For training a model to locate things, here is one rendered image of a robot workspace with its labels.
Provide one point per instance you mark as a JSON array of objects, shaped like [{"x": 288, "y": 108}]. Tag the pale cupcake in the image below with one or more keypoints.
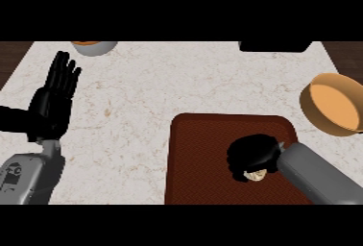
[{"x": 255, "y": 175}]

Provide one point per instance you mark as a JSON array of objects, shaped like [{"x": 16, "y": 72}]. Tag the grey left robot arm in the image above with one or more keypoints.
[{"x": 28, "y": 176}]

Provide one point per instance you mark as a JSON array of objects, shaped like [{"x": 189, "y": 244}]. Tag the grey bowl with orange inside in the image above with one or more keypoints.
[{"x": 93, "y": 47}]

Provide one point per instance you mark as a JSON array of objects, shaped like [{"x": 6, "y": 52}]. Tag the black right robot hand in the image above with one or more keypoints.
[{"x": 249, "y": 153}]

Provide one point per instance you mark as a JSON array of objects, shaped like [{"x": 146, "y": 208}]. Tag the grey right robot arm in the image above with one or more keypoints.
[{"x": 319, "y": 176}]

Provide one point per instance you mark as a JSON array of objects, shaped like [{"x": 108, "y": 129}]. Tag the black appliance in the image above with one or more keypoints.
[{"x": 274, "y": 46}]

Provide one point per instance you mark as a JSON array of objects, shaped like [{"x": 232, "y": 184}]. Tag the orange pot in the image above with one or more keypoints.
[{"x": 333, "y": 104}]

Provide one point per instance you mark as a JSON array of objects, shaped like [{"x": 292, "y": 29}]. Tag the dark red tray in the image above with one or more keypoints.
[{"x": 208, "y": 160}]

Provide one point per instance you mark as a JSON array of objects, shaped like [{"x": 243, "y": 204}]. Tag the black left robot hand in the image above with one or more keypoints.
[{"x": 49, "y": 105}]

